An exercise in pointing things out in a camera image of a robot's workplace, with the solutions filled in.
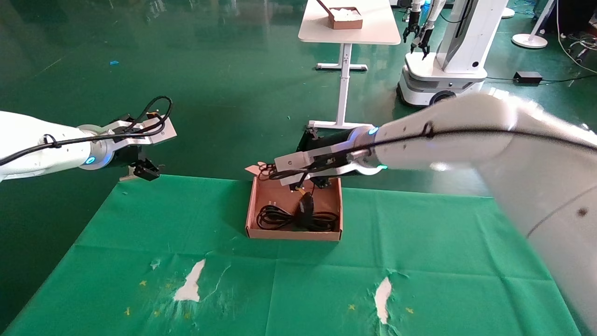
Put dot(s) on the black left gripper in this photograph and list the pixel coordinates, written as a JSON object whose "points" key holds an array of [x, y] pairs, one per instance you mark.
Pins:
{"points": [[127, 156]]}

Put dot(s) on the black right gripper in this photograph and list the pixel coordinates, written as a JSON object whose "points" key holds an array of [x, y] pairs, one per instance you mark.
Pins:
{"points": [[333, 139]]}

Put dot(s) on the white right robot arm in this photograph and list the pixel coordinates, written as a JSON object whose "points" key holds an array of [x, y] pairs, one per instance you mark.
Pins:
{"points": [[513, 154]]}

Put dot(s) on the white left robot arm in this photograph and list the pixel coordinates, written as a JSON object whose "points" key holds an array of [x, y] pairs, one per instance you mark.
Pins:
{"points": [[37, 144]]}

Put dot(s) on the open brown cardboard box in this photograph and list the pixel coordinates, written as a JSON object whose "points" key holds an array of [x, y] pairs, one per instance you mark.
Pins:
{"points": [[294, 233]]}

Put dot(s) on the small brown box with white contents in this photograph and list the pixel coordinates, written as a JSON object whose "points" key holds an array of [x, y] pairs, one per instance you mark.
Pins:
{"points": [[345, 18]]}

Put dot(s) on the metal cloth clip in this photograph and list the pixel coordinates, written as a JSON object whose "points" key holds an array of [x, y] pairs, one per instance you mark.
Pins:
{"points": [[125, 178]]}

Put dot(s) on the white height-adjustable table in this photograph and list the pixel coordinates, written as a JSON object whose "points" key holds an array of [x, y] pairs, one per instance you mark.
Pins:
{"points": [[347, 32]]}

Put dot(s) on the background robot black gripper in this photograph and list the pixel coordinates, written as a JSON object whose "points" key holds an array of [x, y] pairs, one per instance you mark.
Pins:
{"points": [[411, 30], [421, 44]]}

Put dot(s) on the green table cloth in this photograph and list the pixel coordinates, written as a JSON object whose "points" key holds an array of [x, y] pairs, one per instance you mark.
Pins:
{"points": [[289, 280]]}

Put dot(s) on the white wheeled background robot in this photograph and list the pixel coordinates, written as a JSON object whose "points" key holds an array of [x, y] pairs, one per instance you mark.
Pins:
{"points": [[447, 60]]}

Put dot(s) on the black power brick on floor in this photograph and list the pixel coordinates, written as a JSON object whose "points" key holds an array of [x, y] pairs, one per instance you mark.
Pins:
{"points": [[528, 77]]}

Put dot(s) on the white round stand base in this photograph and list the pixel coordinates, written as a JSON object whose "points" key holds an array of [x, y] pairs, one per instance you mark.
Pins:
{"points": [[529, 40]]}

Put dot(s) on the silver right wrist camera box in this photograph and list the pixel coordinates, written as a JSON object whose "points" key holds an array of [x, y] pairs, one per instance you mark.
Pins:
{"points": [[308, 161]]}

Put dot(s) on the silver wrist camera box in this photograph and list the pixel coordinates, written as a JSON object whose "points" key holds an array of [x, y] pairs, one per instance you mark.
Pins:
{"points": [[308, 161], [149, 130]]}

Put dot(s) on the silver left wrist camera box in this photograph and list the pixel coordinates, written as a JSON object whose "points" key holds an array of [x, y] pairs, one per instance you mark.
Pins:
{"points": [[149, 130]]}

